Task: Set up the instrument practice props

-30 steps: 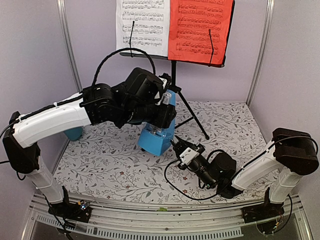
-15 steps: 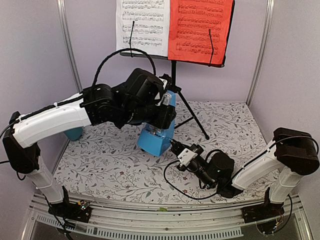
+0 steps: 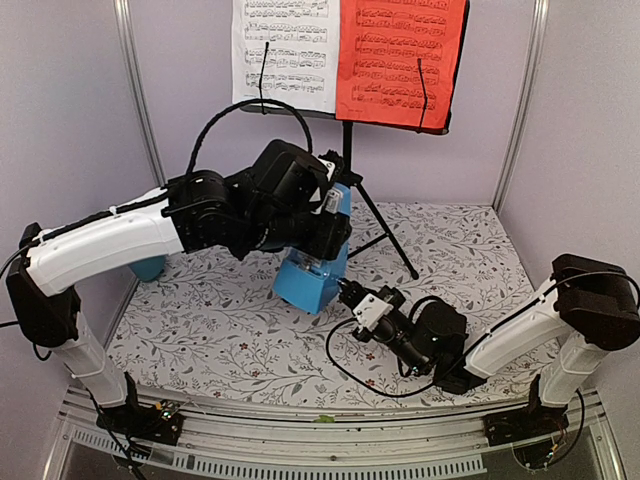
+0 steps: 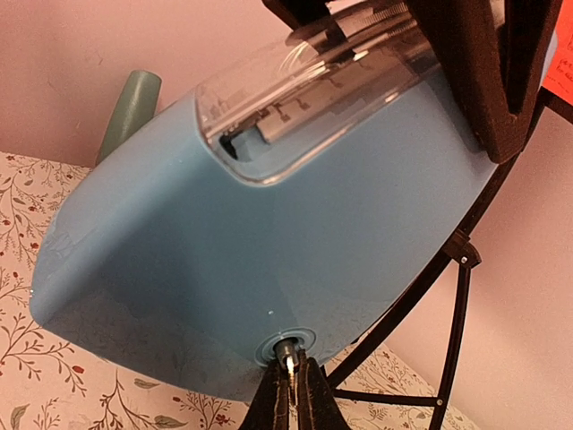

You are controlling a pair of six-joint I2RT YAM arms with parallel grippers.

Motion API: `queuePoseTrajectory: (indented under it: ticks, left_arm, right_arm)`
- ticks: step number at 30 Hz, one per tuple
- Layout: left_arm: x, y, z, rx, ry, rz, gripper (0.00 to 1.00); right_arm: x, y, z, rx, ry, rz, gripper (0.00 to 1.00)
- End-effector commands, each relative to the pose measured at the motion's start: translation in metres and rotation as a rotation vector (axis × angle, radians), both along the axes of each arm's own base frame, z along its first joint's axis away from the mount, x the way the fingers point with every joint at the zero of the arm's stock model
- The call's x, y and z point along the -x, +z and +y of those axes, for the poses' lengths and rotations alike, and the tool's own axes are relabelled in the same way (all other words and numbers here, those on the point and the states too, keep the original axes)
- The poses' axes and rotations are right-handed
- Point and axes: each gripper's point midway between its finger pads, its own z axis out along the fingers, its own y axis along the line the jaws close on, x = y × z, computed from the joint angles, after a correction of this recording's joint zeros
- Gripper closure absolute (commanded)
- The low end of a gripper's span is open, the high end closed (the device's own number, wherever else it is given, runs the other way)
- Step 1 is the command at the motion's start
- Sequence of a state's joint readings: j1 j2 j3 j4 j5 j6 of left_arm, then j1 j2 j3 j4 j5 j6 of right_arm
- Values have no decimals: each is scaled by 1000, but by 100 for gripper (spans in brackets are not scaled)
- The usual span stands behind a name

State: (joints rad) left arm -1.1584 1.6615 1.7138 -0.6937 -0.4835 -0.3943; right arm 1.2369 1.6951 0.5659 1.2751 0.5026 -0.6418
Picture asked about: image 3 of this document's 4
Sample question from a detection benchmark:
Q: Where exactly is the floral tablecloth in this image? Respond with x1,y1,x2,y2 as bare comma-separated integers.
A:
108,202,559,409

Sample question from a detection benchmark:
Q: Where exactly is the red sheet music paper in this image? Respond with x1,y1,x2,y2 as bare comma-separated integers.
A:
335,0,470,135

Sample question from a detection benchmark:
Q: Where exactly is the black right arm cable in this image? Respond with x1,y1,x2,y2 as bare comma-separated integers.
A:
325,294,631,399

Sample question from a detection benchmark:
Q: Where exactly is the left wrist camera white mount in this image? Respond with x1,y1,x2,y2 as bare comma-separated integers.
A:
318,149,345,186

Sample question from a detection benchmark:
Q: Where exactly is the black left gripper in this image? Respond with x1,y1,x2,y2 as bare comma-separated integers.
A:
241,208,354,261

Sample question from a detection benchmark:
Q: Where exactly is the white sheet music paper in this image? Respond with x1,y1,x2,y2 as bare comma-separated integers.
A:
231,0,340,115

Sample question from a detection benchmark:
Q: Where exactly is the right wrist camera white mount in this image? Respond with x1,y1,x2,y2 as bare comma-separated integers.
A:
338,278,393,332

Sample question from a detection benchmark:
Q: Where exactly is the aluminium front frame rail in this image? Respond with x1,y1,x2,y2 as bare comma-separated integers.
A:
47,387,626,480

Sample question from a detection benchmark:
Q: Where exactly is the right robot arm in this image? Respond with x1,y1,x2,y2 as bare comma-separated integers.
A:
339,254,639,436

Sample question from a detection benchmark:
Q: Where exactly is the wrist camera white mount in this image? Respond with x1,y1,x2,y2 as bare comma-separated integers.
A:
318,149,345,186
338,278,393,332

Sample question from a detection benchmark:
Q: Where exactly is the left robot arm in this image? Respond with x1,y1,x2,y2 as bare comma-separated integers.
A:
3,140,351,434

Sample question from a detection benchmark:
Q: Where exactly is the black music stand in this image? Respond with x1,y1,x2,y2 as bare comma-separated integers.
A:
238,0,471,281

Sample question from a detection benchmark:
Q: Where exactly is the aluminium corner post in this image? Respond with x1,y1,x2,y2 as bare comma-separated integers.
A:
113,0,167,186
492,0,550,215

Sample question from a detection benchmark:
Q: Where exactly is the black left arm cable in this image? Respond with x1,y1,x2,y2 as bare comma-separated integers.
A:
185,98,314,176

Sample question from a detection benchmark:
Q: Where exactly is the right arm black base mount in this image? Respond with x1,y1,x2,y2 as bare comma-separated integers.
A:
482,374,569,446

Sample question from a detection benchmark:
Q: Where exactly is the blue metronome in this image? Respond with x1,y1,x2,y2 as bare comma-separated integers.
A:
273,183,351,314

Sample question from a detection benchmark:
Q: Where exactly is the right aluminium corner post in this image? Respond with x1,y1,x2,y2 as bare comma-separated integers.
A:
492,0,550,215

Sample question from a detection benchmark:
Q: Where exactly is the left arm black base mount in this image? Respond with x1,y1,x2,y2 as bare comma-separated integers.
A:
96,373,185,446

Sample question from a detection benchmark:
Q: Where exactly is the teal cylindrical cup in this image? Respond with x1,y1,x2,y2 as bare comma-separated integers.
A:
128,256,166,282

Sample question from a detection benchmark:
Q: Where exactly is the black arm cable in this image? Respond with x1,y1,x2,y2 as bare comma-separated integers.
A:
185,98,314,176
325,294,631,399

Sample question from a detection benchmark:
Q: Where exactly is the left aluminium corner post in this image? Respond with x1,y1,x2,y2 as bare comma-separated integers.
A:
113,0,167,186

